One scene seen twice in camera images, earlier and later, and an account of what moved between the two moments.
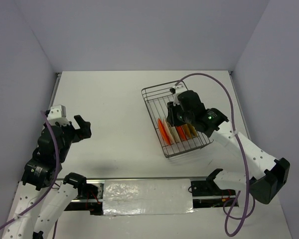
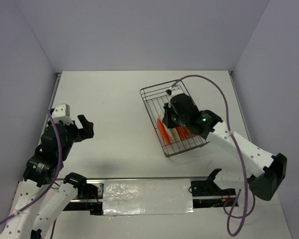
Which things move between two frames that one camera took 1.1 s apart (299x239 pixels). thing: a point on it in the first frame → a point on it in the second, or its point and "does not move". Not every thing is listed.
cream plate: [176, 134] does not move
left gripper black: [84, 130] does not move
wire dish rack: [175, 139] does not move
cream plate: [169, 133] → [161, 114]
